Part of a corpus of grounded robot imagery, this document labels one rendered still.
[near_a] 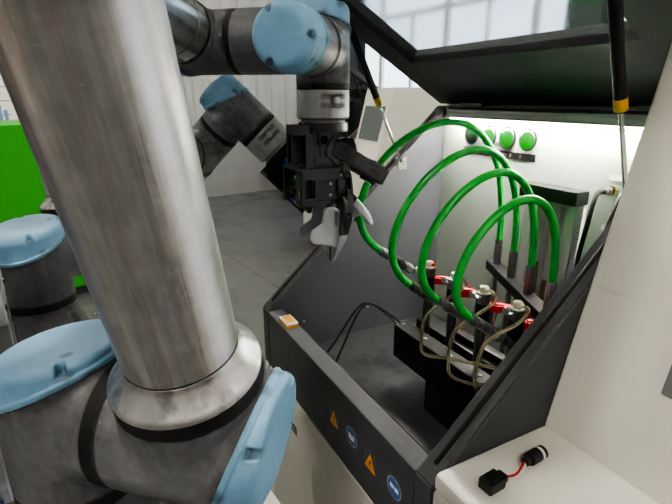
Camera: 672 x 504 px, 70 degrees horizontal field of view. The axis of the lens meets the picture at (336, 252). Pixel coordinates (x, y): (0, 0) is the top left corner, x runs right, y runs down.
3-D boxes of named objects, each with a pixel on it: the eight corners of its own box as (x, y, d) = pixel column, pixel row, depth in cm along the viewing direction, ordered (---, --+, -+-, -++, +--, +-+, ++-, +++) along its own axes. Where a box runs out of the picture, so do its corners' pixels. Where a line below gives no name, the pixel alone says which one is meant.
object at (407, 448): (270, 366, 127) (267, 311, 122) (285, 362, 129) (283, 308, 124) (409, 553, 75) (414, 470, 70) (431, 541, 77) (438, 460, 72)
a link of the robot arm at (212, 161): (146, 160, 80) (186, 113, 77) (177, 153, 91) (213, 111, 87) (180, 194, 81) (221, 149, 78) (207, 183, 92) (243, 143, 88)
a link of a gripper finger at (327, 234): (304, 264, 74) (303, 206, 71) (338, 259, 76) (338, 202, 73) (313, 270, 71) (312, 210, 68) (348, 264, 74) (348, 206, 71)
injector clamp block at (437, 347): (391, 381, 113) (394, 323, 108) (425, 370, 118) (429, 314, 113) (500, 476, 85) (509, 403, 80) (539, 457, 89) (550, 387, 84)
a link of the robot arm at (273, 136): (272, 120, 88) (278, 111, 80) (290, 138, 89) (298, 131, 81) (244, 150, 87) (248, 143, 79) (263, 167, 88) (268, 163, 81)
